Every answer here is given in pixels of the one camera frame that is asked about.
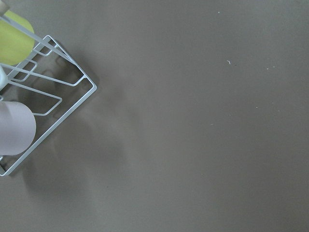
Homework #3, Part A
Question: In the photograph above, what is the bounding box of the white wire cup rack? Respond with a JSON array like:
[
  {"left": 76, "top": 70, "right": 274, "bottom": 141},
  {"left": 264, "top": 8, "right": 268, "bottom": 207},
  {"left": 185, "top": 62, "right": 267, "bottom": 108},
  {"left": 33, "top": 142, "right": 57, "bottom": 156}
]
[{"left": 0, "top": 16, "right": 97, "bottom": 176}]

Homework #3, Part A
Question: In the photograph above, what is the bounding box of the pink cup on rack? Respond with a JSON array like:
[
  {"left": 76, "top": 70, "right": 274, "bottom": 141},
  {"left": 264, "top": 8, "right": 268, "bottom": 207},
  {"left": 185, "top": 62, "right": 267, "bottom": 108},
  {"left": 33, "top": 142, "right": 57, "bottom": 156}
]
[{"left": 0, "top": 101, "right": 36, "bottom": 156}]

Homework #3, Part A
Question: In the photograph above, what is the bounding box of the yellow-green cup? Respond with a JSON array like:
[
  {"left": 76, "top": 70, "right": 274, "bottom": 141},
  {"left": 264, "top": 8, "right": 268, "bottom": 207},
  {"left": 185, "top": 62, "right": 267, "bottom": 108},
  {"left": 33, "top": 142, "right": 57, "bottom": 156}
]
[{"left": 0, "top": 4, "right": 34, "bottom": 65}]

